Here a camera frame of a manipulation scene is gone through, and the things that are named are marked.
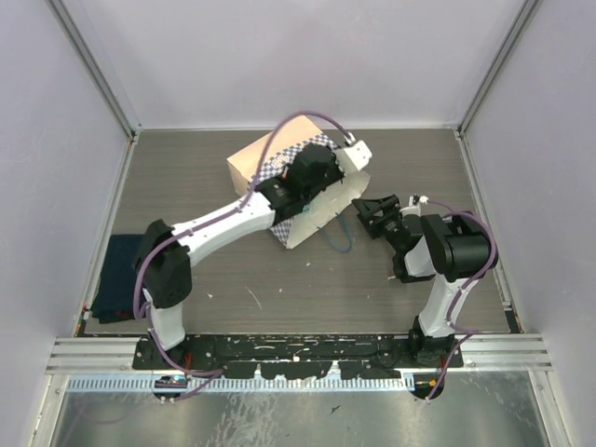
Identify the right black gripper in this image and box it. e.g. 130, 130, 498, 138
352, 194, 405, 254

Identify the blue checkered paper bag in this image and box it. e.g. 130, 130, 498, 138
227, 116, 370, 250

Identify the dark navy cloth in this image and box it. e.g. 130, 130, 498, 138
90, 234, 142, 324

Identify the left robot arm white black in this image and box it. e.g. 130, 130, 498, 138
133, 143, 355, 369

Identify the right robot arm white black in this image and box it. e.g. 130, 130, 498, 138
352, 196, 498, 367

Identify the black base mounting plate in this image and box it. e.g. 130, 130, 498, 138
132, 332, 465, 381

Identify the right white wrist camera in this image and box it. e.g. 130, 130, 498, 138
400, 195, 429, 217

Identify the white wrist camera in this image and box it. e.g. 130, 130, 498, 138
400, 195, 429, 217
334, 140, 373, 175

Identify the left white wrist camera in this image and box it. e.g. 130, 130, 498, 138
334, 140, 373, 175

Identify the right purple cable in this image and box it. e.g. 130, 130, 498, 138
426, 199, 498, 401

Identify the purple cable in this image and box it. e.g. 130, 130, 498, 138
426, 199, 498, 401
132, 109, 355, 401

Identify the white slotted cable duct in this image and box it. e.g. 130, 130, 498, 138
66, 374, 414, 394

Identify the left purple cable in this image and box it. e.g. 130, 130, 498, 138
132, 109, 355, 401

